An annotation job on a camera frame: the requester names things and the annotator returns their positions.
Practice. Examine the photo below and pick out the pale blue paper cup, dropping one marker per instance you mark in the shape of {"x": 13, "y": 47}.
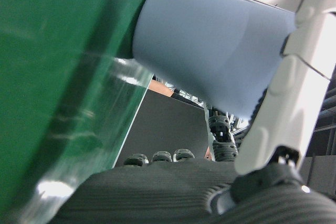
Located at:
{"x": 199, "y": 45}

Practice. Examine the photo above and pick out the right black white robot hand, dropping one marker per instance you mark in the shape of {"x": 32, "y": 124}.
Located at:
{"x": 162, "y": 195}

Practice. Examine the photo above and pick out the black backdrop board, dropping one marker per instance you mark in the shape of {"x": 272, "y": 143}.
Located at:
{"x": 162, "y": 129}

